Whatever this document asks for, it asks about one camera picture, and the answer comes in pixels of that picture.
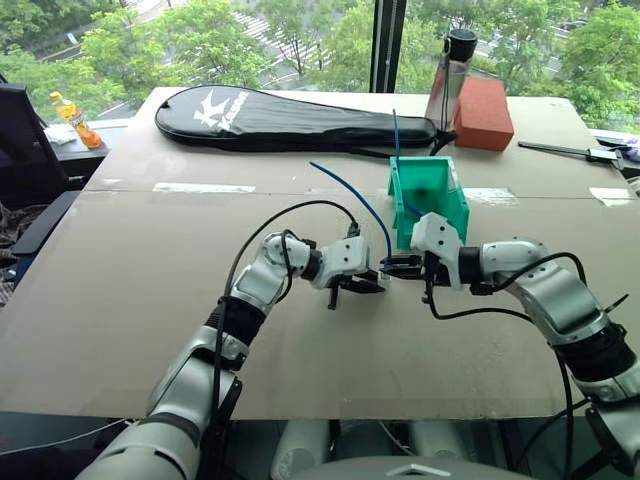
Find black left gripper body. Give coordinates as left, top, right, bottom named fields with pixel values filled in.
left=326, top=274, right=359, bottom=312

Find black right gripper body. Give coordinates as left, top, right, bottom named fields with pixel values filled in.
left=418, top=251, right=452, bottom=304

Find blue network cable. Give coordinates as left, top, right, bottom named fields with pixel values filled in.
left=308, top=160, right=396, bottom=267
left=391, top=108, right=426, bottom=219

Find green plastic bin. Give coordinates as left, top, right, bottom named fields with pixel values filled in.
left=387, top=155, right=472, bottom=251

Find clear tape strip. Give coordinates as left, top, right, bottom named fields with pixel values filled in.
left=588, top=185, right=635, bottom=208
left=461, top=186, right=520, bottom=207
left=151, top=181, right=257, bottom=195

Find white cylinder under table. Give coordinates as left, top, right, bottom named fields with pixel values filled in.
left=408, top=420, right=474, bottom=464
left=269, top=419, right=332, bottom=480

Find red-brown brick block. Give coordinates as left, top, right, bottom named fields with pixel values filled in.
left=453, top=76, right=516, bottom=152

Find black racket bag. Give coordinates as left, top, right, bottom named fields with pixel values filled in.
left=154, top=85, right=457, bottom=155

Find clear water bottle black cap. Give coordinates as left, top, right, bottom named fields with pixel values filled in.
left=424, top=28, right=478, bottom=135

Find black caliper tool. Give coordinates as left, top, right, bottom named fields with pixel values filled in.
left=517, top=140, right=632, bottom=172

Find orange drink bottle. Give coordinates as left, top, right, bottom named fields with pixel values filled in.
left=49, top=91, right=104, bottom=150

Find crumpled white tissue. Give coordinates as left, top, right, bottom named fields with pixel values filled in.
left=45, top=124, right=77, bottom=147

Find black office chair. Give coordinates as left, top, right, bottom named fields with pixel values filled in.
left=0, top=74, right=82, bottom=296

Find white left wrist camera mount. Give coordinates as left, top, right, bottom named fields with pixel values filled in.
left=318, top=236, right=372, bottom=290

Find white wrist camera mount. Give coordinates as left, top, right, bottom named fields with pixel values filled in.
left=409, top=211, right=474, bottom=292
left=318, top=236, right=372, bottom=290

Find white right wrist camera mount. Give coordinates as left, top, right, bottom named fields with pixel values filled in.
left=409, top=211, right=474, bottom=292

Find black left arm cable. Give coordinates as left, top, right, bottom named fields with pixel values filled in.
left=206, top=199, right=362, bottom=480

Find black window frame post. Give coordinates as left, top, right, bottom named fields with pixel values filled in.
left=369, top=0, right=407, bottom=94

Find thin white cord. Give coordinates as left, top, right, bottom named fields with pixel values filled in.
left=0, top=417, right=132, bottom=457

